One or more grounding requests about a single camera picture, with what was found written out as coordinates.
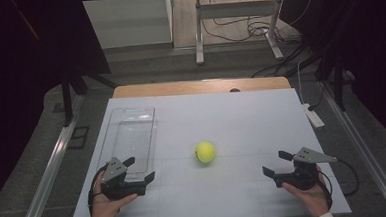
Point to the black floor bracket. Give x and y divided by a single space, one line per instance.
79 137

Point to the white power strip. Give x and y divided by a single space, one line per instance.
313 116

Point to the black metal stand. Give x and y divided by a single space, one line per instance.
67 98
338 84

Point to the person's left hand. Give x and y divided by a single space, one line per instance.
104 210

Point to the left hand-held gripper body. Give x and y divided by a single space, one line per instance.
114 171

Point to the clear plastic tray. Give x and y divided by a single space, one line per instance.
132 138

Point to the aluminium rail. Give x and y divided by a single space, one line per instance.
367 152
52 169

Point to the person's right hand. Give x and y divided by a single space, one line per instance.
314 199

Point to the wooden table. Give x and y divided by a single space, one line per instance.
180 88

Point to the white metal desk frame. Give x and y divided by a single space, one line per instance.
236 9

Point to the white cabinet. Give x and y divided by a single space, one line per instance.
126 22

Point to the dark curtain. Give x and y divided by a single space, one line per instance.
371 45
18 64

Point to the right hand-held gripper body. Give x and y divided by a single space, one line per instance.
301 178

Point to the yellow tennis ball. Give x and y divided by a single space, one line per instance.
205 152

